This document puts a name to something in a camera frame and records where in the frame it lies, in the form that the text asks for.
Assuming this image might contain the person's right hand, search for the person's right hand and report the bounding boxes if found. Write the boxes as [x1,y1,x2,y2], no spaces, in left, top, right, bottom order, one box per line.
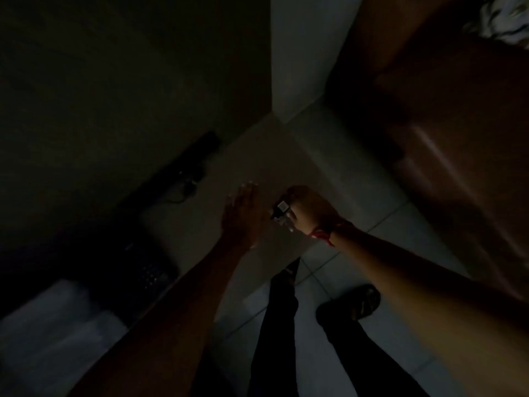
[284,185,344,237]

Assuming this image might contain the black keyboard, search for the black keyboard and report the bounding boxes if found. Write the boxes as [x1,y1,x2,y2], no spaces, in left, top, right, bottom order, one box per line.
[89,231,180,316]

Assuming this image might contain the white folded cloth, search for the white folded cloth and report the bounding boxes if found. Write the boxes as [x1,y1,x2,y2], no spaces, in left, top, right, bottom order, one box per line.
[0,279,129,397]

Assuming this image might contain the patterned white cloth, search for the patterned white cloth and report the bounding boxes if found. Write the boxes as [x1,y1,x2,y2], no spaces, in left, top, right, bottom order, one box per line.
[463,0,529,48]

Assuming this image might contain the black sandal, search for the black sandal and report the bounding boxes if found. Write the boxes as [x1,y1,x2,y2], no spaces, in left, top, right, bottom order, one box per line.
[316,284,381,326]
[283,258,301,286]

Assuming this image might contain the person's left forearm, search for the person's left forearm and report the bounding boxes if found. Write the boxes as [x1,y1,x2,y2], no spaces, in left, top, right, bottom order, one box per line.
[66,240,259,397]

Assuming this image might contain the person's right forearm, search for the person's right forearm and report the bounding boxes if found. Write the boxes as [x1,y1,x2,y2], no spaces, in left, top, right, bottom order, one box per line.
[328,222,529,397]

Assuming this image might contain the small black and white device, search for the small black and white device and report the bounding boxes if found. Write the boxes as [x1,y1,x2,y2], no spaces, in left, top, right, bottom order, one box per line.
[270,198,295,231]

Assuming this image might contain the red thread bracelet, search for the red thread bracelet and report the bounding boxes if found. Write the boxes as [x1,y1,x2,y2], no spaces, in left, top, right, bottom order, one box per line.
[310,221,352,248]

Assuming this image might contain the person's left hand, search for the person's left hand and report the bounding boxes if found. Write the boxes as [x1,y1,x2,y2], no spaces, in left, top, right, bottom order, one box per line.
[220,183,268,249]

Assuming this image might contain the brown wooden furniture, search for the brown wooden furniture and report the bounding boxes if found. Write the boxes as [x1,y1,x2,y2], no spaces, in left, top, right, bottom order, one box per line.
[324,0,529,292]

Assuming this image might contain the black trousers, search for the black trousers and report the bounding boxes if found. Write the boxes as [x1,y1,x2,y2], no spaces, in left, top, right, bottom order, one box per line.
[247,272,430,397]

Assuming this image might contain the black power strip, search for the black power strip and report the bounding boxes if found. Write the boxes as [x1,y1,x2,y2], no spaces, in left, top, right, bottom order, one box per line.
[120,131,222,211]

